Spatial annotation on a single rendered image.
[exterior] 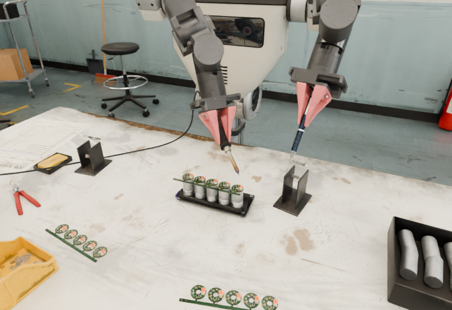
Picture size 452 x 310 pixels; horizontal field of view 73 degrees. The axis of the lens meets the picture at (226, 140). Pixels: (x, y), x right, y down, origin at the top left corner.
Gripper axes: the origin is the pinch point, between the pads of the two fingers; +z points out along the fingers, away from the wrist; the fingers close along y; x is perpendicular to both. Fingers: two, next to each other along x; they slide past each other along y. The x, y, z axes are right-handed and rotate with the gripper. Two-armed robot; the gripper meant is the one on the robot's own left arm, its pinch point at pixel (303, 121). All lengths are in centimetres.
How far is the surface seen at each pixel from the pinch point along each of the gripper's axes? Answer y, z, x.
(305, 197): 2.0, 14.4, 12.7
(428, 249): 25.7, 14.6, 8.0
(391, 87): -11, -90, 250
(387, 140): 2, -38, 222
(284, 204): -0.7, 17.1, 8.8
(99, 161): -47, 24, -3
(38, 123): -87, 23, 2
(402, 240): 21.7, 14.8, 8.3
